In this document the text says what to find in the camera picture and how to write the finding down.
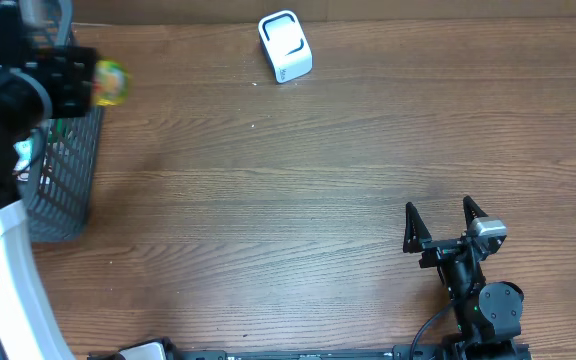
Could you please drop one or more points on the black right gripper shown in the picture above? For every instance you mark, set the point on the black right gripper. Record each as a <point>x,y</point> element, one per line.
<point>448,250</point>

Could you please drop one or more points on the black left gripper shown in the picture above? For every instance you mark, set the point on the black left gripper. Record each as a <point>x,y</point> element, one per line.
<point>63,68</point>

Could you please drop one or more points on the yellow liquid bottle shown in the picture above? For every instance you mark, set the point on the yellow liquid bottle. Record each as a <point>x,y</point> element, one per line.
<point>111,83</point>

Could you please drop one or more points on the teal wet wipes pack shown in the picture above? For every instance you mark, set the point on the teal wet wipes pack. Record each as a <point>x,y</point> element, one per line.
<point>24,150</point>

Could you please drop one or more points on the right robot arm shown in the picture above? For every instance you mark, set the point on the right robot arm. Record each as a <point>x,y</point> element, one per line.
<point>487,315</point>

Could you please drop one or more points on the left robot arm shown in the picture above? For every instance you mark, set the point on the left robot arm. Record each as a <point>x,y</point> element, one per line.
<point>28,328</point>

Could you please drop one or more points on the white barcode scanner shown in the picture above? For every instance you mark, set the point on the white barcode scanner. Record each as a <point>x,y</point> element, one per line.
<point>285,45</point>

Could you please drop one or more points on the grey plastic basket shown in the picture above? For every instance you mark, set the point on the grey plastic basket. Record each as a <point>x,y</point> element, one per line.
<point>57,191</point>

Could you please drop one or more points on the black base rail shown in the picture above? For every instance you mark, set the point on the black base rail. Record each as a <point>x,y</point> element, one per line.
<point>165,349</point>

